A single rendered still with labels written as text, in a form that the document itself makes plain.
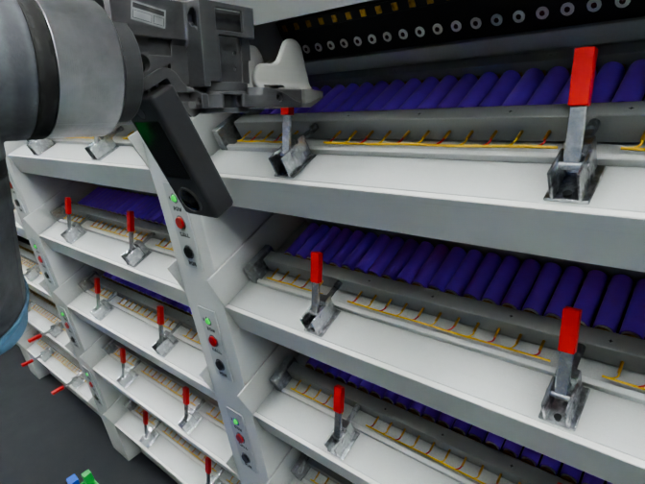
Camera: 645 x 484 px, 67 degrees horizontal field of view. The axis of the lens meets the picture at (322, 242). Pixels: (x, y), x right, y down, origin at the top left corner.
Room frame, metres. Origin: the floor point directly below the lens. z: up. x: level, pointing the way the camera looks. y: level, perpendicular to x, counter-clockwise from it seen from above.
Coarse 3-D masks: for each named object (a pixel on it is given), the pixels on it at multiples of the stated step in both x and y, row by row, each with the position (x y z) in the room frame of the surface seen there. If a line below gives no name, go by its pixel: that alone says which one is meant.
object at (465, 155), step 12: (228, 144) 0.61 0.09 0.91; (240, 144) 0.59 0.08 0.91; (252, 144) 0.58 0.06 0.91; (372, 156) 0.45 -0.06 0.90; (384, 156) 0.44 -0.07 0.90; (396, 156) 0.43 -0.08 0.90; (408, 156) 0.42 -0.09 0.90; (420, 156) 0.41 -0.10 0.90; (432, 156) 0.41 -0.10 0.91; (444, 156) 0.40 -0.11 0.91; (456, 156) 0.39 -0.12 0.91; (468, 156) 0.38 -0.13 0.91; (480, 156) 0.37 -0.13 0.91; (492, 156) 0.37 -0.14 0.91; (504, 156) 0.36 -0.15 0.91; (516, 156) 0.35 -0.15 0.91; (528, 156) 0.35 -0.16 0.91; (540, 156) 0.34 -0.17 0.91; (552, 156) 0.34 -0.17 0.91; (600, 156) 0.32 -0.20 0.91; (612, 156) 0.31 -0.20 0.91; (624, 156) 0.31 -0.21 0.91; (636, 156) 0.30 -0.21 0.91
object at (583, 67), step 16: (576, 48) 0.32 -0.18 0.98; (592, 48) 0.31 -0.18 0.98; (576, 64) 0.31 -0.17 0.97; (592, 64) 0.31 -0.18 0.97; (576, 80) 0.31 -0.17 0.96; (592, 80) 0.31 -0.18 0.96; (576, 96) 0.31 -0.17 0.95; (576, 112) 0.31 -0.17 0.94; (576, 128) 0.30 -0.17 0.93; (576, 144) 0.30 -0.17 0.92; (576, 160) 0.30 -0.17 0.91
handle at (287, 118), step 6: (282, 108) 0.50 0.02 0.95; (288, 108) 0.49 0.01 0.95; (282, 114) 0.50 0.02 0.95; (288, 114) 0.49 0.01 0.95; (282, 120) 0.50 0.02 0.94; (288, 120) 0.49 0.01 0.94; (282, 126) 0.50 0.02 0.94; (288, 126) 0.49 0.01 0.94; (282, 132) 0.49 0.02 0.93; (288, 132) 0.49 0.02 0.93; (282, 138) 0.49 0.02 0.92; (288, 138) 0.49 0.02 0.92; (282, 144) 0.49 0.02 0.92; (288, 144) 0.49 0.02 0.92; (282, 150) 0.49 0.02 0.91; (288, 150) 0.49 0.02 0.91
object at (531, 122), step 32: (256, 128) 0.59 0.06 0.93; (320, 128) 0.52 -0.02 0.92; (352, 128) 0.49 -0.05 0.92; (384, 128) 0.46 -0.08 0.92; (416, 128) 0.44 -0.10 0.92; (448, 128) 0.42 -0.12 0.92; (480, 128) 0.40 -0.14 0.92; (512, 128) 0.38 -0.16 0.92; (544, 128) 0.36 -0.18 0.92; (608, 128) 0.33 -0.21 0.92; (640, 128) 0.32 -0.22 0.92
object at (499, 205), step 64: (320, 64) 0.65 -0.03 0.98; (384, 64) 0.58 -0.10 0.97; (256, 192) 0.51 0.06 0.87; (320, 192) 0.44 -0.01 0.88; (384, 192) 0.39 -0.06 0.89; (448, 192) 0.35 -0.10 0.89; (512, 192) 0.33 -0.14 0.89; (640, 192) 0.28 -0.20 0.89; (576, 256) 0.29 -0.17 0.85; (640, 256) 0.27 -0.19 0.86
